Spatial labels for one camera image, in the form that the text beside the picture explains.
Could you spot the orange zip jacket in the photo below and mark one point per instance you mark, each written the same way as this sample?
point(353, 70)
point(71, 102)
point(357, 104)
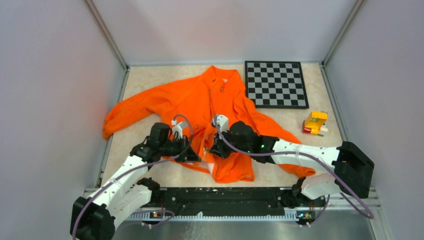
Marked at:
point(215, 92)

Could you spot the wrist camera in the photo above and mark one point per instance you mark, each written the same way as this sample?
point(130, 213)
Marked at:
point(177, 128)
point(220, 121)

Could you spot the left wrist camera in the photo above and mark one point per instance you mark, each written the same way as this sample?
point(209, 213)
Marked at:
point(177, 128)

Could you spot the black white checkerboard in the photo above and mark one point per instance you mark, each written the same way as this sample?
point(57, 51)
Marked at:
point(275, 84)

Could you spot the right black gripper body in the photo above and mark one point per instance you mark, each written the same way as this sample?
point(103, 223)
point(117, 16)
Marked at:
point(225, 148)

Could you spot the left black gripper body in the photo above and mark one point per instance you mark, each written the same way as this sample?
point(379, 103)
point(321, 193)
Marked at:
point(179, 146)

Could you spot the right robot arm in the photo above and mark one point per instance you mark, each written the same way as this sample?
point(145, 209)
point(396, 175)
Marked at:
point(344, 169)

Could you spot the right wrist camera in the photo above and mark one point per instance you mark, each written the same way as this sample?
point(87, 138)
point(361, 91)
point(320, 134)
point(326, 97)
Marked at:
point(220, 121)

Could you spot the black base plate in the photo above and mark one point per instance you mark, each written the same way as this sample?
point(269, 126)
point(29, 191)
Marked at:
point(230, 201)

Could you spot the yellow red toy blocks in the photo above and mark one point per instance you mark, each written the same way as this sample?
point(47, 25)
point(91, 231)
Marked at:
point(315, 123)

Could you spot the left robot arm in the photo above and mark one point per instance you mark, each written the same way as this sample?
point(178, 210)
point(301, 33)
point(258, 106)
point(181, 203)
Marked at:
point(98, 216)

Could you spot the aluminium front rail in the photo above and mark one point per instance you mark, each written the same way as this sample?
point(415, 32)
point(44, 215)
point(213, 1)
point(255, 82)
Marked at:
point(300, 215)

